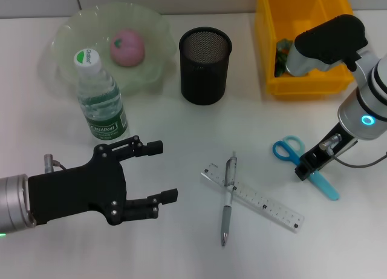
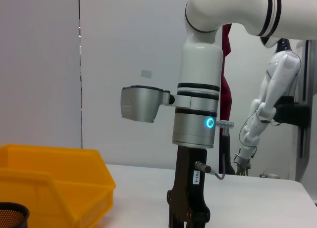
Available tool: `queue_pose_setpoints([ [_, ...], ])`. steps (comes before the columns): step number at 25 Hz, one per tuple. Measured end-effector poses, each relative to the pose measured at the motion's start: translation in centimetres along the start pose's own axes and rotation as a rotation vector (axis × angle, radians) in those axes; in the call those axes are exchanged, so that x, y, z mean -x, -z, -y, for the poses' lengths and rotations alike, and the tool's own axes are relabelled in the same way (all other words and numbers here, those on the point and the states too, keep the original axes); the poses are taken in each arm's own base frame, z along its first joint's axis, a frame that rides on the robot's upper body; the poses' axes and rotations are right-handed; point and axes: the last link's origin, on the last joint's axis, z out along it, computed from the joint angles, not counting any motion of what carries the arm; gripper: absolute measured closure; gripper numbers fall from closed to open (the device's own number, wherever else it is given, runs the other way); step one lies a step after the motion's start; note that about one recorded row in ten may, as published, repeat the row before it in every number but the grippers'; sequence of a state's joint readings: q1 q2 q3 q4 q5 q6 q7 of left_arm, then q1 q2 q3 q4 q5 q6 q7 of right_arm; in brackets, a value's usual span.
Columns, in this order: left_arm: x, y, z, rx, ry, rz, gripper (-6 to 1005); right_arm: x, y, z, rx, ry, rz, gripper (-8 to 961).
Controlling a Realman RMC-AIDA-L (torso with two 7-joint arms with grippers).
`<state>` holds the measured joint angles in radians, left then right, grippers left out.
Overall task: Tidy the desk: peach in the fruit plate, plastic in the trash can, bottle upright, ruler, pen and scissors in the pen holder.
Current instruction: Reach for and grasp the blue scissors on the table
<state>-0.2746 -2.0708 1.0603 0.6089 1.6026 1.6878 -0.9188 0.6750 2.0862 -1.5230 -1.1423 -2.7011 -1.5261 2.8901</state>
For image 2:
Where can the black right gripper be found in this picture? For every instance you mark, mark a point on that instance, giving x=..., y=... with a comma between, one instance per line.
x=188, y=186

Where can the black mesh pen holder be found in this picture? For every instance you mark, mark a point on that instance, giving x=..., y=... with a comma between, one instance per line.
x=12, y=215

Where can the yellow plastic bin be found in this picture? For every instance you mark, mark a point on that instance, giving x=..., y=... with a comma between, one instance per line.
x=62, y=183

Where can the person in red shirt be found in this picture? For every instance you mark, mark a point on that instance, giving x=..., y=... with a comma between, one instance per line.
x=226, y=89

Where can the white humanoid robot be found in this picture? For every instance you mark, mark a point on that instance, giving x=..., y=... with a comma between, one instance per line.
x=277, y=89

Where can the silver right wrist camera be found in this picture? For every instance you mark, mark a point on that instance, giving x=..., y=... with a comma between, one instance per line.
x=141, y=104

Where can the black stand mount bracket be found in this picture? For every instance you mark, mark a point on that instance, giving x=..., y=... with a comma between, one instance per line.
x=294, y=109

